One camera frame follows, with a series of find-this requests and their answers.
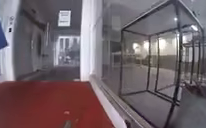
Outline white pillar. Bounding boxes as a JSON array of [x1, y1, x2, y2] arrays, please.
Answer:
[[79, 0, 95, 82]]

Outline building with glass front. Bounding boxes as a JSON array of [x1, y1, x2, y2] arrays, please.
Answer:
[[89, 0, 206, 128]]

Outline robot's own part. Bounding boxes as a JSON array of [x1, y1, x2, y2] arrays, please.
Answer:
[[62, 119, 73, 128]]

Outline red floor mat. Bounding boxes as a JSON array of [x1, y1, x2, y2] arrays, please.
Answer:
[[0, 80, 116, 128]]

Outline black metal frame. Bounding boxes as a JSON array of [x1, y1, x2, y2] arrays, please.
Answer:
[[118, 0, 206, 128]]

